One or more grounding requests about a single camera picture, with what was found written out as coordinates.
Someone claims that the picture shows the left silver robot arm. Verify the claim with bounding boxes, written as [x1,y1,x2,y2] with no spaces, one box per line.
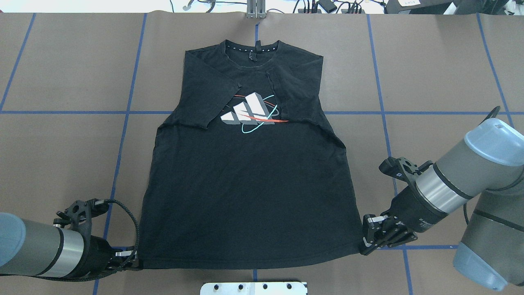
[0,213,141,282]

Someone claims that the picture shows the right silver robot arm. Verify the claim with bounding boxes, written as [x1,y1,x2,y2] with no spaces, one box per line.
[359,118,524,291]

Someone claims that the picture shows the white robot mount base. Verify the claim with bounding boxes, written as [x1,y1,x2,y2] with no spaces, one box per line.
[200,281,309,295]

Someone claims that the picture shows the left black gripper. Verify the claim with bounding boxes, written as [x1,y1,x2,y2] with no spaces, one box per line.
[85,236,144,279]

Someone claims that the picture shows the left black braided cable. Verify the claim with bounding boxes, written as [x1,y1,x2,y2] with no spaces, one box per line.
[92,199,140,263]

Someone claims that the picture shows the aluminium frame post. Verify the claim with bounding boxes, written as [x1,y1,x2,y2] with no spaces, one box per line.
[246,0,267,19]

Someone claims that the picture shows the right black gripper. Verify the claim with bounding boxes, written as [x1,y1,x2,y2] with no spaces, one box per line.
[359,186,449,256]

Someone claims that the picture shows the black graphic t-shirt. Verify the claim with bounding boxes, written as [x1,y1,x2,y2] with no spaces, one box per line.
[138,40,362,270]

